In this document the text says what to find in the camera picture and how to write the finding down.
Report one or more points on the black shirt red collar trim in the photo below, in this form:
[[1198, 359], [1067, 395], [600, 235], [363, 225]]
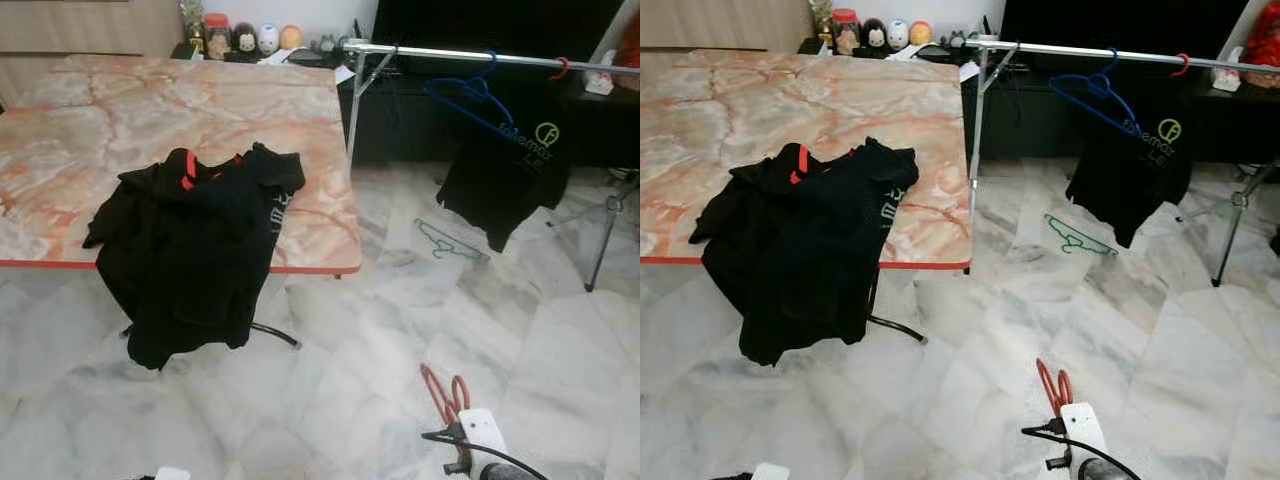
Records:
[[800, 255], [190, 260]]

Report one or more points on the red clothes hanger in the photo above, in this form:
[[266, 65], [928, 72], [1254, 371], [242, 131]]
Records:
[[1186, 68], [1048, 385], [437, 390], [563, 72]]

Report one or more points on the green clothes hanger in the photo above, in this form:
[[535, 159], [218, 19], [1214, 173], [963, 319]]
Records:
[[450, 248], [1080, 243]]

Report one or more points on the blue clothes hanger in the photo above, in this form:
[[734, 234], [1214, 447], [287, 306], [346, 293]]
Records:
[[1095, 88], [470, 90]]

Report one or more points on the black shirt with green logo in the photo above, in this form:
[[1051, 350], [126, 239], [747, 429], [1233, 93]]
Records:
[[500, 190], [1125, 190]]

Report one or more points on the white pink tissue pack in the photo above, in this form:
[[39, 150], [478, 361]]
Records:
[[600, 82], [1225, 78]]

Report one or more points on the red laughing Buddha figurine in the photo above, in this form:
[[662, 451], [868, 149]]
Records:
[[632, 50], [1262, 40]]

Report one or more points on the pink marble folding table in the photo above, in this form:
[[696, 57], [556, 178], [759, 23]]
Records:
[[790, 100], [150, 110]]

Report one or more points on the light wooden cabinet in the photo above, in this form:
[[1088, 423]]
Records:
[[720, 22], [80, 25]]

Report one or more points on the black flat screen television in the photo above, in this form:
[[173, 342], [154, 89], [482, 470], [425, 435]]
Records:
[[1120, 18], [500, 20]]

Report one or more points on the black TV cabinet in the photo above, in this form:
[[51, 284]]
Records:
[[400, 130], [1020, 125]]

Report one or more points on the gold ornament figurine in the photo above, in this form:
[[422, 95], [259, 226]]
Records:
[[820, 22], [192, 25]]

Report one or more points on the red lid toy jar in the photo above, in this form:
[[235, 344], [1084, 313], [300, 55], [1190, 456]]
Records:
[[846, 30], [217, 35]]

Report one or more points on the black round plush toy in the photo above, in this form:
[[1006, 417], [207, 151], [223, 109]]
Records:
[[245, 40], [873, 35]]

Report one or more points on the white round plush toy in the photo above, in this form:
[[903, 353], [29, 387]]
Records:
[[269, 38], [898, 34]]

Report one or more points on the orange round plush toy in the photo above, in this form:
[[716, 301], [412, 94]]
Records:
[[291, 37], [920, 33]]

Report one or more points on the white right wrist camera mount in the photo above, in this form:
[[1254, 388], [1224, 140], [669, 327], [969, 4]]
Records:
[[1083, 430], [482, 435]]

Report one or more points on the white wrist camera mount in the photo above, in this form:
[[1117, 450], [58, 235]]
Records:
[[1083, 430], [170, 474], [482, 435], [770, 472]]

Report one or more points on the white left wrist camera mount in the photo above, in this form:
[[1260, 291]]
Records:
[[770, 472], [170, 474]]

